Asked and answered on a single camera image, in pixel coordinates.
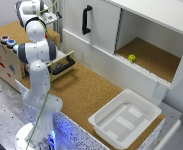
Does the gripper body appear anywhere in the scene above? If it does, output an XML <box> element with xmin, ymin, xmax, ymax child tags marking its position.
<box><xmin>41</xmin><ymin>11</ymin><xmax>63</xmax><ymax>25</ymax></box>

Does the wooden drawer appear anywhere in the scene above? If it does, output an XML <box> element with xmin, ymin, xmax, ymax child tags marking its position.
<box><xmin>46</xmin><ymin>50</ymin><xmax>76</xmax><ymax>83</ymax></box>

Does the wooden drawer box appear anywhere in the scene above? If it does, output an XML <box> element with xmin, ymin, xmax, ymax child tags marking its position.
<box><xmin>0</xmin><ymin>20</ymin><xmax>62</xmax><ymax>93</ymax></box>

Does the yellow block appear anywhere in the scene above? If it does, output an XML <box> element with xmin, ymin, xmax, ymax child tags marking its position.
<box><xmin>127</xmin><ymin>53</ymin><xmax>137</xmax><ymax>64</ymax></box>

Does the green button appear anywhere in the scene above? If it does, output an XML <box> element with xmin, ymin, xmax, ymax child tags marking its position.
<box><xmin>12</xmin><ymin>44</ymin><xmax>20</xmax><ymax>53</ymax></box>

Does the blue button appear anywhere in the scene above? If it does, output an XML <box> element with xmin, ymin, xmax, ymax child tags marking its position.
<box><xmin>6</xmin><ymin>38</ymin><xmax>17</xmax><ymax>49</ymax></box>

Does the white sliding door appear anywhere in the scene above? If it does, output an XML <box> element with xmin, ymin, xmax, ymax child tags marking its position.
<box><xmin>63</xmin><ymin>0</ymin><xmax>122</xmax><ymax>56</ymax></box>

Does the red button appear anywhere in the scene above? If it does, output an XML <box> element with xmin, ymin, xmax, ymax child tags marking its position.
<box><xmin>0</xmin><ymin>35</ymin><xmax>10</xmax><ymax>45</ymax></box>

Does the white cabinet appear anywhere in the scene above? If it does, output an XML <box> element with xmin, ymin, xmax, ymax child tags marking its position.
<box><xmin>62</xmin><ymin>0</ymin><xmax>183</xmax><ymax>108</ymax></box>

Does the white plastic box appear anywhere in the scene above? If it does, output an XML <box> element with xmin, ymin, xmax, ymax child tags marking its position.
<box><xmin>87</xmin><ymin>88</ymin><xmax>163</xmax><ymax>150</ymax></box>

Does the black door handle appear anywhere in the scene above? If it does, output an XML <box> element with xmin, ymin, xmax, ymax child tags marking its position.
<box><xmin>81</xmin><ymin>4</ymin><xmax>93</xmax><ymax>36</ymax></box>

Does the black drawer handle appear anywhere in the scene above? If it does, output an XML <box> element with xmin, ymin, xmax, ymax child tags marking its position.
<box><xmin>51</xmin><ymin>54</ymin><xmax>76</xmax><ymax>76</ymax></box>

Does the green cable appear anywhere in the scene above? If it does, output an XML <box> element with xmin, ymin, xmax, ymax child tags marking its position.
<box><xmin>24</xmin><ymin>0</ymin><xmax>60</xmax><ymax>150</ymax></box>

